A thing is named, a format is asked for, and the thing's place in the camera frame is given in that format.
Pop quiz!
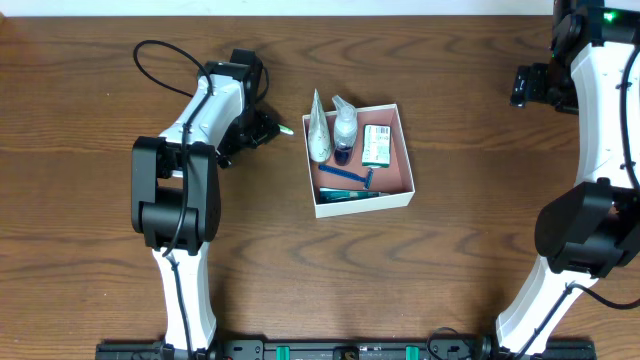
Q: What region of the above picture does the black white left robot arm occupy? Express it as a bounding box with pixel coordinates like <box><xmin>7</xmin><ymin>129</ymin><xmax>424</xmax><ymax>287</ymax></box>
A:
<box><xmin>131</xmin><ymin>51</ymin><xmax>281</xmax><ymax>359</ymax></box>

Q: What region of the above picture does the green white toothbrush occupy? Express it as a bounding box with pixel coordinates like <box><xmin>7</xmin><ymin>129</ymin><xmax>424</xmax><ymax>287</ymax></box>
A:
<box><xmin>278</xmin><ymin>124</ymin><xmax>294</xmax><ymax>136</ymax></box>

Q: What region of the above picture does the white cardboard box pink interior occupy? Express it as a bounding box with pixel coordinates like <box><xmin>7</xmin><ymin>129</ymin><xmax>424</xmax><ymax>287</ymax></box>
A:
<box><xmin>306</xmin><ymin>104</ymin><xmax>415</xmax><ymax>218</ymax></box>

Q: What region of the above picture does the clear bottle dark blue cap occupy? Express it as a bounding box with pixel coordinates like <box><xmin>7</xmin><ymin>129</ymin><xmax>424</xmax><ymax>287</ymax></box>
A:
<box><xmin>332</xmin><ymin>95</ymin><xmax>358</xmax><ymax>166</ymax></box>

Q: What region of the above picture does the green white soap box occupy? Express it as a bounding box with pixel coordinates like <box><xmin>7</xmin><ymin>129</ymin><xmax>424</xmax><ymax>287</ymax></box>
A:
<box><xmin>361</xmin><ymin>124</ymin><xmax>391</xmax><ymax>168</ymax></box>

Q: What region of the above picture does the small teal white toothpaste tube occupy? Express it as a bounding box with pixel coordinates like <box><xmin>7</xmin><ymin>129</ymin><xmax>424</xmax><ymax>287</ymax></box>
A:
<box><xmin>319</xmin><ymin>187</ymin><xmax>388</xmax><ymax>204</ymax></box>

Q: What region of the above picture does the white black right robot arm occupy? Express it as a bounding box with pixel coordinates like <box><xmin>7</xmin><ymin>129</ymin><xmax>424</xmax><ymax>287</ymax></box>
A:
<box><xmin>474</xmin><ymin>0</ymin><xmax>639</xmax><ymax>359</ymax></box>

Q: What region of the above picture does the white squeeze tube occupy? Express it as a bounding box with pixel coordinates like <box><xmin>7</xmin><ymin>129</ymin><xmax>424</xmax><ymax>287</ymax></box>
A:
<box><xmin>307</xmin><ymin>89</ymin><xmax>332</xmax><ymax>163</ymax></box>

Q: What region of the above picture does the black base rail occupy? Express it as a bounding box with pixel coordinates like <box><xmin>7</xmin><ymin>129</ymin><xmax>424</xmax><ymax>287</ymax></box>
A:
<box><xmin>95</xmin><ymin>335</ymin><xmax>598</xmax><ymax>360</ymax></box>

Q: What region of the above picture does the blue disposable razor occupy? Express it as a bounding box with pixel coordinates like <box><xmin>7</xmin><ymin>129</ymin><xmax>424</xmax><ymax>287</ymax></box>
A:
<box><xmin>318</xmin><ymin>164</ymin><xmax>374</xmax><ymax>190</ymax></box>

